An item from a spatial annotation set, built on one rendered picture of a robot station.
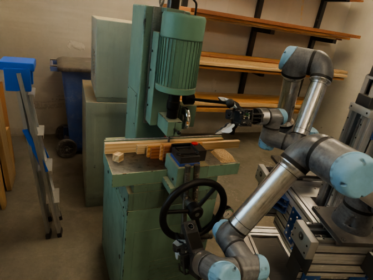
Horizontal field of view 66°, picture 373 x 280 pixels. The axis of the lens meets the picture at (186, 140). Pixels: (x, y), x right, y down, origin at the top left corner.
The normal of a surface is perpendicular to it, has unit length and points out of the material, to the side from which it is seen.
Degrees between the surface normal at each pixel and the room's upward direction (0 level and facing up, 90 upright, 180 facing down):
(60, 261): 0
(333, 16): 90
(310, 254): 90
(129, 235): 90
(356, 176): 87
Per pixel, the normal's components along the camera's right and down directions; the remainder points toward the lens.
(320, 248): 0.10, 0.41
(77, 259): 0.14, -0.91
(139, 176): 0.40, 0.41
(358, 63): -0.93, 0.02
